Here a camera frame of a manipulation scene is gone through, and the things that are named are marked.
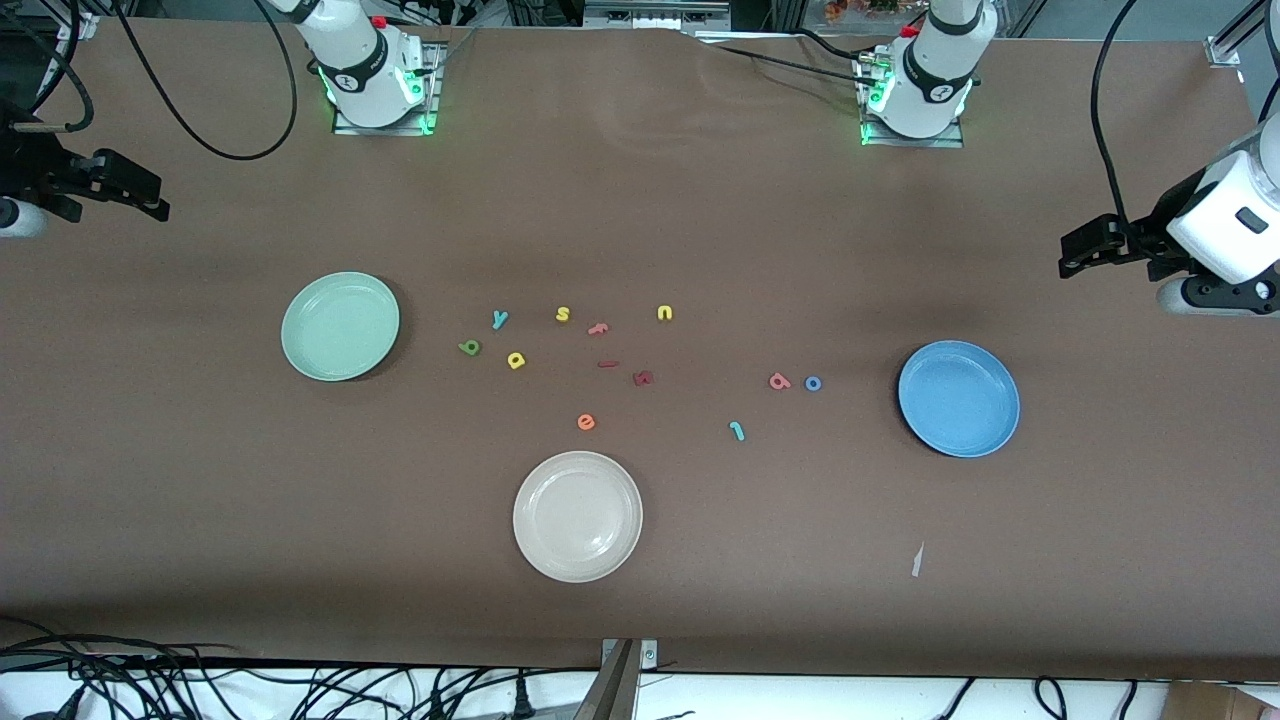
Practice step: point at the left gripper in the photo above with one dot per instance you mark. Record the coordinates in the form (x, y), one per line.
(1150, 238)

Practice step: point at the pink letter a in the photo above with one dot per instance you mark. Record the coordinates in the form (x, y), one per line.
(783, 383)

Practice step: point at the yellow letter p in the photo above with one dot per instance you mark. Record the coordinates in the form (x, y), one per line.
(512, 358)

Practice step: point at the blue plate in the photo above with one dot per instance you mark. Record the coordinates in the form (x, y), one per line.
(970, 420)

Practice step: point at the green plate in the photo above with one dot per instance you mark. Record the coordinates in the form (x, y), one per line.
(330, 340)

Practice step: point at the orange colourful objects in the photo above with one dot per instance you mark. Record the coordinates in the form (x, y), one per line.
(860, 8)

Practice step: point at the white tape scrap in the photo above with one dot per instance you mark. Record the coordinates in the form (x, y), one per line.
(917, 562)

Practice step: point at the brown table cover sheet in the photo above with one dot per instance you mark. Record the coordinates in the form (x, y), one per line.
(700, 200)

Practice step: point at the cardboard box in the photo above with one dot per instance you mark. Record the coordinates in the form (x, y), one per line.
(1215, 703)

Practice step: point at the beige plate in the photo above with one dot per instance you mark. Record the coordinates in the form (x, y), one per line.
(577, 517)

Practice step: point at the black power plug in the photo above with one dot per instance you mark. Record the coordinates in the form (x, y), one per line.
(520, 700)

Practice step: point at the grey metal beam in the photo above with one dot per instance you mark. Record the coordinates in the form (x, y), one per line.
(610, 697)

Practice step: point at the aluminium frame profile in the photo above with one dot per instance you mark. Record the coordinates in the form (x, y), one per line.
(80, 25)
(1225, 50)

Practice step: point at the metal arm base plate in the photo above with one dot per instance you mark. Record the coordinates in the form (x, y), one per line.
(385, 130)
(915, 142)

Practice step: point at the grey metal frame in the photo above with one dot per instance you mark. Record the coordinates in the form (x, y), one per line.
(650, 12)

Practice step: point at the small metal bracket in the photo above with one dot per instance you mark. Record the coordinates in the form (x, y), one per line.
(649, 655)

